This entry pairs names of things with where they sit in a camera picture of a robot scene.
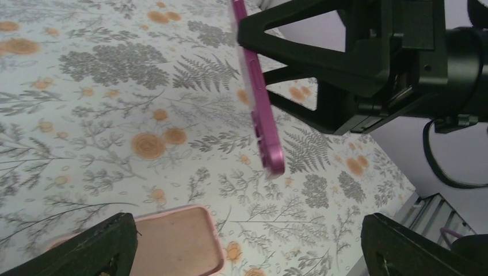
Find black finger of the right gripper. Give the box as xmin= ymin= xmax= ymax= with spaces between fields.
xmin=264 ymin=66 xmax=359 ymax=135

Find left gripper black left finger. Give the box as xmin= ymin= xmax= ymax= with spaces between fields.
xmin=2 ymin=213 xmax=138 ymax=276

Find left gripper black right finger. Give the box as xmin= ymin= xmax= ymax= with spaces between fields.
xmin=361 ymin=213 xmax=487 ymax=276

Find floral patterned table mat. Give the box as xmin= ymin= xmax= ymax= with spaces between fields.
xmin=1 ymin=1 xmax=414 ymax=275

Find pink phone case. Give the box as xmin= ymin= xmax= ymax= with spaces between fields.
xmin=43 ymin=205 xmax=225 ymax=275

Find black phone pink edge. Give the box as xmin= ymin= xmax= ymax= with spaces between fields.
xmin=228 ymin=0 xmax=287 ymax=180

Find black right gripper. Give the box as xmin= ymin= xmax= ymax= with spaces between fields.
xmin=237 ymin=1 xmax=485 ymax=134

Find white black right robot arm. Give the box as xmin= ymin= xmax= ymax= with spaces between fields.
xmin=237 ymin=1 xmax=487 ymax=135

